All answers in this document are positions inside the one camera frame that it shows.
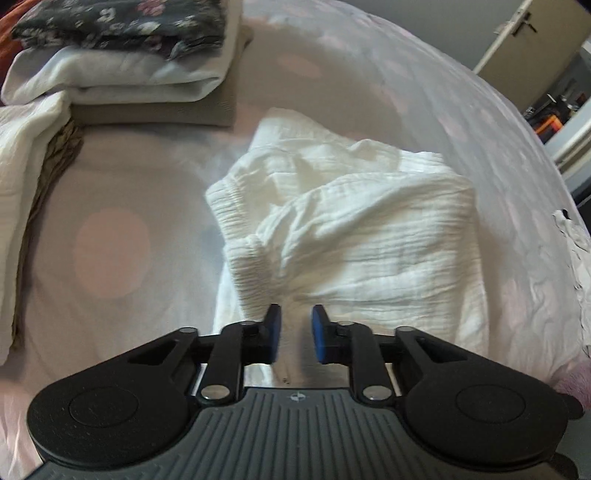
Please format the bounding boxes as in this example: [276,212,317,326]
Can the white crinkled muslin garment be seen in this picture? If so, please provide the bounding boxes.
[205,109,489,388]

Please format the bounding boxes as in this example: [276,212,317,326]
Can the dark floral folded garment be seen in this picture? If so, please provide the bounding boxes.
[11,0,228,60]

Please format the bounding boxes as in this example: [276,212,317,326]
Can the rust red folded garment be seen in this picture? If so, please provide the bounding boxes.
[0,0,39,84]

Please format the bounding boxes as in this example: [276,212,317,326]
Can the white folded sweatshirt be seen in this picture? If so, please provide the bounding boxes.
[1,1,242,105]

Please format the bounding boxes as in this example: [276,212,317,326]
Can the beige bedroom door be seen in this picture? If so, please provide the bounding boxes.
[474,0,590,112]

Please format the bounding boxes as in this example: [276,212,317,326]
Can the folded white muslin garment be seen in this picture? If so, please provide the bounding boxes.
[1,93,70,362]

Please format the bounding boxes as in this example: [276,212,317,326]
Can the orange chair in hallway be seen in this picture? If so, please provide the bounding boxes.
[534,114,563,137]

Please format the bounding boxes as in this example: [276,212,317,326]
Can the black door handle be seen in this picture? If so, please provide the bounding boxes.
[511,11,538,37]

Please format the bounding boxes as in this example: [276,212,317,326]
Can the beige folded garment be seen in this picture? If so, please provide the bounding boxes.
[70,25,253,128]

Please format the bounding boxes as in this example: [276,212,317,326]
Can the white smooth shirt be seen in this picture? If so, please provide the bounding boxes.
[553,209,590,357]

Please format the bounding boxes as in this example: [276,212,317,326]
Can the purple fuzzy sleeve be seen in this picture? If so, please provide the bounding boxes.
[555,360,591,410]

